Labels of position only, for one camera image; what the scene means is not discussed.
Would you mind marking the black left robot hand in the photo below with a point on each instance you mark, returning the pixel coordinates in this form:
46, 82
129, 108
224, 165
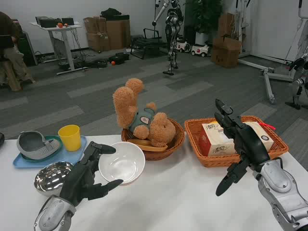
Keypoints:
77, 179

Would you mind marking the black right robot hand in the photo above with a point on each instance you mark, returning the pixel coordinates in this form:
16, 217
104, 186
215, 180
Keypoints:
250, 144

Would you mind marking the white plastic bowl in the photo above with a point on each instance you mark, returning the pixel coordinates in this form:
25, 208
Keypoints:
122, 163

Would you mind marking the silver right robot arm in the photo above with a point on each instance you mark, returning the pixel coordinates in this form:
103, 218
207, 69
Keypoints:
276, 179

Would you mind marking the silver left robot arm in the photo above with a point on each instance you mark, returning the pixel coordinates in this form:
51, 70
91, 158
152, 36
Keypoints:
51, 214

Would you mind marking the shiny steel bowl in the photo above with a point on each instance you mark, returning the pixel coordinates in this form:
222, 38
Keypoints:
51, 178

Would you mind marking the grey strainer bowl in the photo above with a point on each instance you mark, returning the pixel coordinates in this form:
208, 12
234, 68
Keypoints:
31, 144

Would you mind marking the light blue plastic tray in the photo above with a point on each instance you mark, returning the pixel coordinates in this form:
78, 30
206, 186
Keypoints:
67, 157

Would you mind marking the red tag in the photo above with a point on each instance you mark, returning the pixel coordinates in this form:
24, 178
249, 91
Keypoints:
267, 125

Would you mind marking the rectangular wicker basket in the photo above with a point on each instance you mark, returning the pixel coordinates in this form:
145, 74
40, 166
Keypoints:
216, 161

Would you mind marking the tissue box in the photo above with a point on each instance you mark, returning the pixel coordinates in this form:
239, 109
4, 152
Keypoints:
211, 140

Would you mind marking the yellow plastic cup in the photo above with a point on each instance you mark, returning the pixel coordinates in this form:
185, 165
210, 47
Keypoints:
69, 139

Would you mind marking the orange plastic plate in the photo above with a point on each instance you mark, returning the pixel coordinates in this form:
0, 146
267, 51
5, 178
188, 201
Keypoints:
142, 145

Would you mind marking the hanging silver black robot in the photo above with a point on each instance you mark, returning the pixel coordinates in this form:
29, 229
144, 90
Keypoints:
299, 81

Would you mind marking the black flat object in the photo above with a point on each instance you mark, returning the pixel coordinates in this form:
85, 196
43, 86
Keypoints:
1, 139

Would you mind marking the round wicker basket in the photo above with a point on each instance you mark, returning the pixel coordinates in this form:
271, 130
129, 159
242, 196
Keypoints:
163, 154

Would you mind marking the brown teddy bear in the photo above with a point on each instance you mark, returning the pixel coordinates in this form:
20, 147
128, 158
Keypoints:
125, 103

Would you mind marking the open cardboard box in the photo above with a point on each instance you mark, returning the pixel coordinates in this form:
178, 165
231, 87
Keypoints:
225, 54

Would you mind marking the white toy car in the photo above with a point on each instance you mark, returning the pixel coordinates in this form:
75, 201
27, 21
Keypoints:
183, 45
199, 50

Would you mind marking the white plant pot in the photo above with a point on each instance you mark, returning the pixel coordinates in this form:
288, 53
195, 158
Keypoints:
201, 39

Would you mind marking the wooden stool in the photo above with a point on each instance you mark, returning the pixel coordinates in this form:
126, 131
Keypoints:
13, 81

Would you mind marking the tall cardboard box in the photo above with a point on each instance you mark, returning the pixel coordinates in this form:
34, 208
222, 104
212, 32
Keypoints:
226, 24

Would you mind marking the black floor bag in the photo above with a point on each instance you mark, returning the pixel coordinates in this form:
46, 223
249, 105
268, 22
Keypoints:
119, 58

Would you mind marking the standing humanoid robot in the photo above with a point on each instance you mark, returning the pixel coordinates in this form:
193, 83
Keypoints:
172, 31

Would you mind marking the green potted plant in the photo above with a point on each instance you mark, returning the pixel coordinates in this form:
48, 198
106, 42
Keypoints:
204, 14

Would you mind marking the black cabinet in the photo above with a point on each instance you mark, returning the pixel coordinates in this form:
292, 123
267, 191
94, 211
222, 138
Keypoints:
27, 50

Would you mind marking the white standing desk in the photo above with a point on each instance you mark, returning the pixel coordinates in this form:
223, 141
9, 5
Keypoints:
65, 41

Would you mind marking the seated person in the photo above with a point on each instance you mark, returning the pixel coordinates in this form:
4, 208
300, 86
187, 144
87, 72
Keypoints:
9, 55

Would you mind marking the black folding cart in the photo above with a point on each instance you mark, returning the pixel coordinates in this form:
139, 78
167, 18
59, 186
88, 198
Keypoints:
146, 44

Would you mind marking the large cardboard box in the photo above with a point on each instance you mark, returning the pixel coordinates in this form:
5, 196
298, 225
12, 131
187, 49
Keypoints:
118, 33

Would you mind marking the small black case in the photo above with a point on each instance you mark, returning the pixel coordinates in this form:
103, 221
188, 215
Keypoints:
67, 21

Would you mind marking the large black case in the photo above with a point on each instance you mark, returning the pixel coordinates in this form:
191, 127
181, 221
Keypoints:
47, 22

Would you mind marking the white gantry frame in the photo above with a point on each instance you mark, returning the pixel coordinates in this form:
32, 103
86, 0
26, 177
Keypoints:
267, 81

